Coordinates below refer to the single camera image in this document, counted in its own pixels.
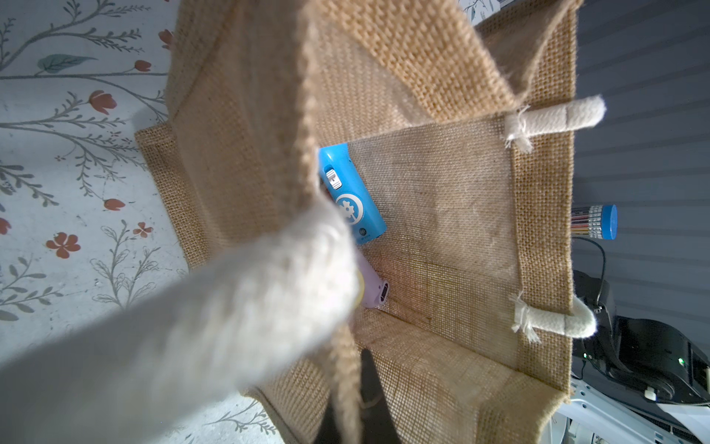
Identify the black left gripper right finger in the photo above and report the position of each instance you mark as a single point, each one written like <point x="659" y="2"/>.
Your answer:
<point x="376" y="418"/>

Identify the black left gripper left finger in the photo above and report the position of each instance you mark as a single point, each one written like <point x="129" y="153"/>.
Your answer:
<point x="328" y="432"/>

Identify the purple flashlight horizontal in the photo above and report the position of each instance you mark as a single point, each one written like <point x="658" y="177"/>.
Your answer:
<point x="373" y="289"/>

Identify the blue flashlight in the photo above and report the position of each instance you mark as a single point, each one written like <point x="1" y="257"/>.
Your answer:
<point x="349" y="193"/>

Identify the brown paper tote bag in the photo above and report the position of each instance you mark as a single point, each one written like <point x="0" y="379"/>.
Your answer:
<point x="473" y="343"/>

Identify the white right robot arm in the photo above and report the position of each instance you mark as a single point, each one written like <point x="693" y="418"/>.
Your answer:
<point x="636" y="381"/>

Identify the blue-lidded cylinder container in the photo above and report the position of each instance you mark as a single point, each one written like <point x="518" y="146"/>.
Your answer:
<point x="597" y="222"/>

